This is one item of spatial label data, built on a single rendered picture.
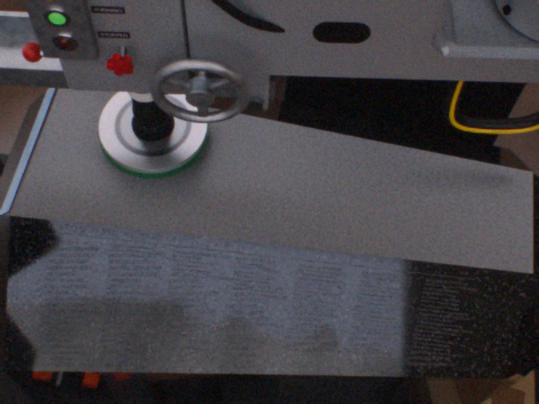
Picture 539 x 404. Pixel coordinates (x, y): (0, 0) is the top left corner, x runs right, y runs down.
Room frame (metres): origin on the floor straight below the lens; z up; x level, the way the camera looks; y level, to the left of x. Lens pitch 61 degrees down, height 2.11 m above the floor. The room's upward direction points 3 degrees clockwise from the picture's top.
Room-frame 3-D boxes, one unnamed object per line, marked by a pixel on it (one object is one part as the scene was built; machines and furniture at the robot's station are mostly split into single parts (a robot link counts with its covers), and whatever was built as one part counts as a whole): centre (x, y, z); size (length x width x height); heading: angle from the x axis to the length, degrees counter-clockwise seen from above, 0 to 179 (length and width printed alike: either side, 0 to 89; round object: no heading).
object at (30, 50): (0.76, 0.36, 1.17); 0.08 x 0.03 x 0.03; 91
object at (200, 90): (0.71, 0.11, 1.20); 0.15 x 0.10 x 0.15; 91
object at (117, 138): (0.83, 0.23, 0.87); 0.21 x 0.21 x 0.01
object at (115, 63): (0.70, 0.23, 1.24); 0.04 x 0.04 x 0.04; 1
